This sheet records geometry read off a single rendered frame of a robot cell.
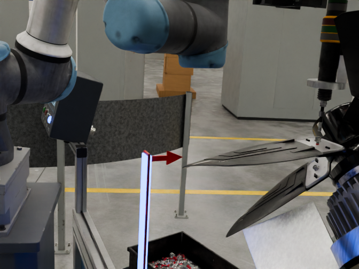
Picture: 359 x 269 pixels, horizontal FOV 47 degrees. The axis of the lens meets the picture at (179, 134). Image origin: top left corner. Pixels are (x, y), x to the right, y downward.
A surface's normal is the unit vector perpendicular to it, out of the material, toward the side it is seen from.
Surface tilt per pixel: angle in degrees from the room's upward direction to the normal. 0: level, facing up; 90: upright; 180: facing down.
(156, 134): 90
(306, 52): 90
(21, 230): 0
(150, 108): 90
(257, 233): 55
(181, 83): 90
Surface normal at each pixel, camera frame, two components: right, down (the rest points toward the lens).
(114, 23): -0.59, 0.12
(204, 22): 0.80, -0.05
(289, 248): -0.40, -0.41
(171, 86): 0.07, 0.24
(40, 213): 0.06, -0.97
